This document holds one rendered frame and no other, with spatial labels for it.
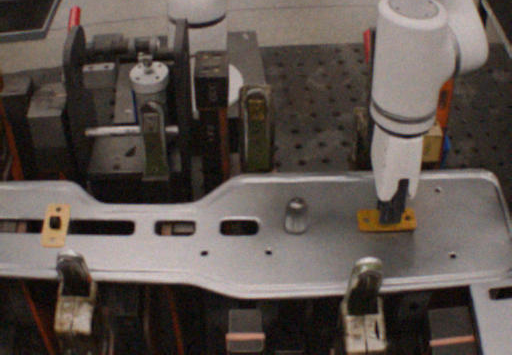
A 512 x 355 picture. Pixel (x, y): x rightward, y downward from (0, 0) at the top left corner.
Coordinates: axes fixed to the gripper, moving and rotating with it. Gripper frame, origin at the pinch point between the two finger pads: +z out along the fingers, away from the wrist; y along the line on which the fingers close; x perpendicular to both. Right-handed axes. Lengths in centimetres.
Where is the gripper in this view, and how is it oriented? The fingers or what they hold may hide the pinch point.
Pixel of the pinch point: (390, 205)
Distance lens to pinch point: 104.2
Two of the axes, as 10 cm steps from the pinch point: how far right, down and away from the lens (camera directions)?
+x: 10.0, -0.2, 0.1
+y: 0.2, 6.7, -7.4
